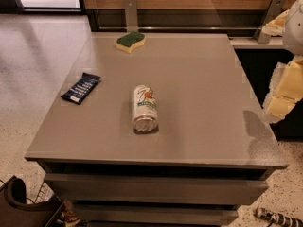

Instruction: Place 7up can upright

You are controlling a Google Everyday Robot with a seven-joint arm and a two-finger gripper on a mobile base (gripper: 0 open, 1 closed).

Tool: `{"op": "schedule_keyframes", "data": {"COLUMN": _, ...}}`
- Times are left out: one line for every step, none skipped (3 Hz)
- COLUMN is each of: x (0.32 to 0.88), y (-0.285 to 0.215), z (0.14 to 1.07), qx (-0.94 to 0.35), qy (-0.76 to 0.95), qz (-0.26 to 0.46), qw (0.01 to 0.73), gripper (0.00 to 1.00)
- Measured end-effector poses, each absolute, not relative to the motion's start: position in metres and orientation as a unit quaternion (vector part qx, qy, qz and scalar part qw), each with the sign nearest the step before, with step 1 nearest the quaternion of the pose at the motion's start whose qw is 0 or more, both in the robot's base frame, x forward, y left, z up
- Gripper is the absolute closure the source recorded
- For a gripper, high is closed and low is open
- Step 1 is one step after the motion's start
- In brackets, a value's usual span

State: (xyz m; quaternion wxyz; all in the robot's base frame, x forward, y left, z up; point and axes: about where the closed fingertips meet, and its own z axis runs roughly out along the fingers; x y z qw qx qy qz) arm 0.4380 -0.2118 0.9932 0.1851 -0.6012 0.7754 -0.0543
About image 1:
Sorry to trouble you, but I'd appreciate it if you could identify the left metal wall bracket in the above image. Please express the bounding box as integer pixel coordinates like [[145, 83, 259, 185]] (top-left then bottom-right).
[[123, 0, 138, 32]]

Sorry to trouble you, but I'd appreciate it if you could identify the grey upper drawer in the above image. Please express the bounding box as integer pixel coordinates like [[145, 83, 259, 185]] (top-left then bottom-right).
[[45, 173, 268, 205]]

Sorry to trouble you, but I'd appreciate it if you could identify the grey drawer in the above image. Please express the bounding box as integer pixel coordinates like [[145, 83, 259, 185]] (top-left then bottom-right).
[[75, 204, 238, 226], [45, 173, 268, 205]]

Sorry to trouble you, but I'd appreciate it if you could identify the dark blue snack packet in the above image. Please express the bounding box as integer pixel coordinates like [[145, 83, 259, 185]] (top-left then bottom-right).
[[61, 72, 100, 105]]

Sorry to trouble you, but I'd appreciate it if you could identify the grey lower drawer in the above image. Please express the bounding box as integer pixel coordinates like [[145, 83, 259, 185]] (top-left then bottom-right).
[[75, 204, 238, 226]]

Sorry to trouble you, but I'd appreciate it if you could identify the striped cable on floor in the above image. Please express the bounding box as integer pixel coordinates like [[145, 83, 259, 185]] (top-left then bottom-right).
[[253, 207, 303, 227]]

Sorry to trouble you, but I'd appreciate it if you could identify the green yellow sponge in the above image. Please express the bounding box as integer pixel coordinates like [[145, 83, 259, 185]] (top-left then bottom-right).
[[116, 31, 146, 53]]

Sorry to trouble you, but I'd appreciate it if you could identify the wire basket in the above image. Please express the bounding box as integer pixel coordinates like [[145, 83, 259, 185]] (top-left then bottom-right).
[[34, 183, 54, 203]]

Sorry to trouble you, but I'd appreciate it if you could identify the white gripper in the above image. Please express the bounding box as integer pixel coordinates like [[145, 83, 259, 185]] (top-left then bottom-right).
[[261, 0, 303, 123]]

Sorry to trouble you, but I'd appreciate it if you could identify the metal wall bracket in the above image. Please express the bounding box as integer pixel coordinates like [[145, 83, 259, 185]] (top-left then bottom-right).
[[254, 0, 286, 44], [123, 0, 138, 32]]

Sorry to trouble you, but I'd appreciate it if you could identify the right metal wall bracket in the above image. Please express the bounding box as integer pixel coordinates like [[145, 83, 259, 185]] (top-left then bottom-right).
[[254, 0, 286, 44]]

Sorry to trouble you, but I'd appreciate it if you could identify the silver 7up can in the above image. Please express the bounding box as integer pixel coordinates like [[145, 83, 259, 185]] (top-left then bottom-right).
[[132, 85, 158, 132]]

